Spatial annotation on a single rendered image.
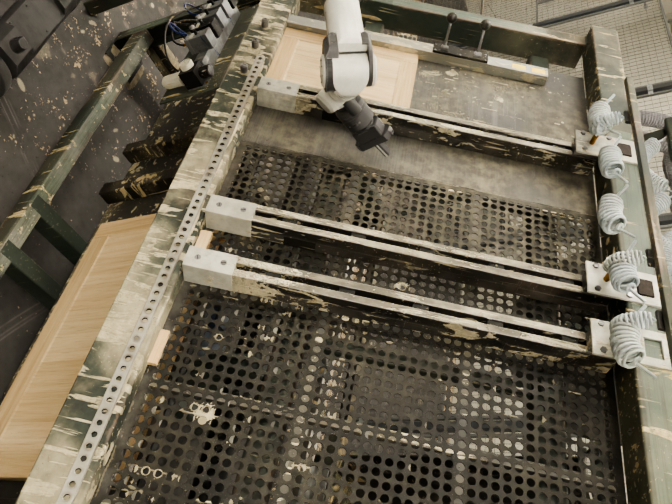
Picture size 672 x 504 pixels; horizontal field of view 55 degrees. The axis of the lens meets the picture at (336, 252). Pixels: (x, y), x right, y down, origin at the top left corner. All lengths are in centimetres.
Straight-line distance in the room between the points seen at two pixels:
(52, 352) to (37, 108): 99
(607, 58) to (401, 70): 74
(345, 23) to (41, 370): 128
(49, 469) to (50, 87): 166
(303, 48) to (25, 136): 104
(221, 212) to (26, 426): 77
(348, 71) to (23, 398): 126
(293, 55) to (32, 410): 138
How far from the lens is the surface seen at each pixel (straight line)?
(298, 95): 206
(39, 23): 252
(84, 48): 293
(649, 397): 164
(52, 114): 270
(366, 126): 188
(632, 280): 170
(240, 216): 169
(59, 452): 144
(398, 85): 225
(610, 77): 247
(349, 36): 157
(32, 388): 203
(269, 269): 158
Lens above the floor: 190
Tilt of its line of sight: 24 degrees down
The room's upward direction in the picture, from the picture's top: 82 degrees clockwise
